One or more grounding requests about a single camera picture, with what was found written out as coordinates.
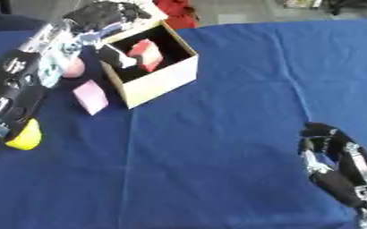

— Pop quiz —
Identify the tan cardboard box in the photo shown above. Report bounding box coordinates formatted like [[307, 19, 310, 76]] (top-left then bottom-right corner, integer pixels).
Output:
[[98, 20, 200, 110]]

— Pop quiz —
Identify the red object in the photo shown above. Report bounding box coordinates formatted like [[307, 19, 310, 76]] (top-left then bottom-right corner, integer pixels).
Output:
[[152, 0, 200, 30]]

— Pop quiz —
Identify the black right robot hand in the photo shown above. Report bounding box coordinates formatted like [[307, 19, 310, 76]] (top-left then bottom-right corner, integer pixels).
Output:
[[296, 121, 367, 229]]

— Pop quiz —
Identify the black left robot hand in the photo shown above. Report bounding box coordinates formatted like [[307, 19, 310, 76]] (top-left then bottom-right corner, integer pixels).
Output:
[[61, 0, 154, 34]]

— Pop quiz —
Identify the yellow toy fruit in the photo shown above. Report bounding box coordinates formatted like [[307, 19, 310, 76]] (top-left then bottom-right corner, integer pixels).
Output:
[[3, 117, 45, 151]]

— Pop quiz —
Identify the white block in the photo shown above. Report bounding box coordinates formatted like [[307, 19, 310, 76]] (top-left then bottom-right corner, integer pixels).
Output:
[[103, 44, 140, 70]]

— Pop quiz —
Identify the pink round toy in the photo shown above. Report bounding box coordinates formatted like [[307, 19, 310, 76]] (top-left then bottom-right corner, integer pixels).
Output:
[[61, 56, 87, 80]]

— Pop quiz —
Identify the pink cube block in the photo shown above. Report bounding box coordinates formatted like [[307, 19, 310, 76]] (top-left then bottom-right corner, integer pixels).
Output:
[[71, 79, 110, 116]]

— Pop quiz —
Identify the red and pink block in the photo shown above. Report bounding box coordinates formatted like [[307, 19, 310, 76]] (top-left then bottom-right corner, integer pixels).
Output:
[[127, 38, 165, 72]]

